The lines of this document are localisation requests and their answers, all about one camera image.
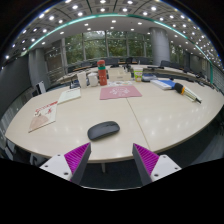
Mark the pink printed mouse pad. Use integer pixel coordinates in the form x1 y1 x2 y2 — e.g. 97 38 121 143
99 84 143 101

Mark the black computer mouse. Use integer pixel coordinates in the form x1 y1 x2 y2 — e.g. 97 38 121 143
87 120 121 141

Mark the long curved conference desk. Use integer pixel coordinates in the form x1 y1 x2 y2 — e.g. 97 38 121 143
56 64 214 88

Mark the group of dark office chairs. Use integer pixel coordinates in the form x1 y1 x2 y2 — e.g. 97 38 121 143
68 57 208 79

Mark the green white paper drink cup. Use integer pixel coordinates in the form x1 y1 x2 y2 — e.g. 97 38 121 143
133 67 144 83

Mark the black handheld microphone orange band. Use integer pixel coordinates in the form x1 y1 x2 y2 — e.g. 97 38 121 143
173 82 203 104

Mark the white floor appliance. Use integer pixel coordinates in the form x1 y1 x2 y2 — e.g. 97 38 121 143
34 80 47 95

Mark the blue white book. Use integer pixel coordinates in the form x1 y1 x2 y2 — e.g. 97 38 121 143
150 78 177 91

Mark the white printed document sheet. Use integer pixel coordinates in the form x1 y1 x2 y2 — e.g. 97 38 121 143
57 87 82 105

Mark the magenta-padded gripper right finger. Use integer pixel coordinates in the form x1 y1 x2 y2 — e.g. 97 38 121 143
131 143 183 187

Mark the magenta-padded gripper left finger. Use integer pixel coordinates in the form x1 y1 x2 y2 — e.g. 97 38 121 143
39 142 92 186

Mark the white lidded ceramic mug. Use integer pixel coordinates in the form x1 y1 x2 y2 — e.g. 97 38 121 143
87 72 99 88

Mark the red thermos bottle green band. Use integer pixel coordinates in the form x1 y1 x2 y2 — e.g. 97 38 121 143
96 59 108 87

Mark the white printed leaflet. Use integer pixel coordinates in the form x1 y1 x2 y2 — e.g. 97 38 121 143
181 84 203 103

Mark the group of round ceiling lights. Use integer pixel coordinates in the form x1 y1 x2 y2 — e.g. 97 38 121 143
3 0 223 64

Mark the white colourful sticker sheet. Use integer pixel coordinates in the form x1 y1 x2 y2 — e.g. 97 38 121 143
107 80 134 87

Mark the stack of white paper cups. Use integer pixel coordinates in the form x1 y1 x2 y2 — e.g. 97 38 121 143
76 70 88 89

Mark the cream desk organizer box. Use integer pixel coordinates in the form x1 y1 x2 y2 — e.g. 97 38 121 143
107 66 132 83

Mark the red white magazine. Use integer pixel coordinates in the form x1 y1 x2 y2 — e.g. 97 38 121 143
28 100 59 134

